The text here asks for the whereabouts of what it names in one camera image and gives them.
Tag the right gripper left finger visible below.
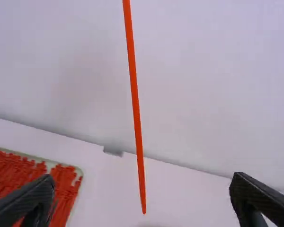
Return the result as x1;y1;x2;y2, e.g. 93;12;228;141
0;174;56;227

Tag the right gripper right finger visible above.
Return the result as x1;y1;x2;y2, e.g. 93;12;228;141
229;172;284;227

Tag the orange cable tie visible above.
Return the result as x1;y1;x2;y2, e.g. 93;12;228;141
122;0;147;215

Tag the pale tray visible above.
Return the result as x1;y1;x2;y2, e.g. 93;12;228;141
0;146;84;227

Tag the row of orange cable ties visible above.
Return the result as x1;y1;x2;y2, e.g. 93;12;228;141
0;148;83;227

